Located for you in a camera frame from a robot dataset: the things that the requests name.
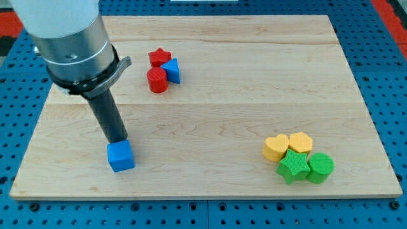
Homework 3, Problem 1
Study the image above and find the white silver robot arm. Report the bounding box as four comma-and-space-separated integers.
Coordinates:
10, 0, 114, 82

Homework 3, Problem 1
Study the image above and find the blue cube block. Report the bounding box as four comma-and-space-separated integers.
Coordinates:
107, 140, 135, 172

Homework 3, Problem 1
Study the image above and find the wooden board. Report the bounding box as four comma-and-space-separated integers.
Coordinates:
10, 15, 403, 201

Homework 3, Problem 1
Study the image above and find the blue triangle block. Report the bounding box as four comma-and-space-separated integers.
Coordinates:
160, 58, 181, 84

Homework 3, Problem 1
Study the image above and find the red cylinder block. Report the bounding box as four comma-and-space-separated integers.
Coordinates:
147, 67, 168, 94

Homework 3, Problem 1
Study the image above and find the red star block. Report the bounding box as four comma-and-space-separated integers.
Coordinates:
148, 47, 172, 67

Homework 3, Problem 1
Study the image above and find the yellow heart block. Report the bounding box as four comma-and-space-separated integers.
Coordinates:
262, 134, 289, 162

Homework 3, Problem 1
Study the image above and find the yellow hexagon block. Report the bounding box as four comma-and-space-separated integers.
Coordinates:
289, 132, 313, 154

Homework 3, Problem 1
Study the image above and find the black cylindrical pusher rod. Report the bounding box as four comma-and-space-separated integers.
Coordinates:
87, 89, 128, 143

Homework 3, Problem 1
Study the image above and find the green star block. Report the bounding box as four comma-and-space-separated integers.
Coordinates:
276, 149, 310, 184

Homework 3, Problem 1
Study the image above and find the green cylinder block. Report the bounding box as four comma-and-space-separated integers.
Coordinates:
306, 153, 335, 184

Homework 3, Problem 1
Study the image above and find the grey clamp bracket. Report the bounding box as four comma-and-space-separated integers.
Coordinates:
46, 45, 132, 99

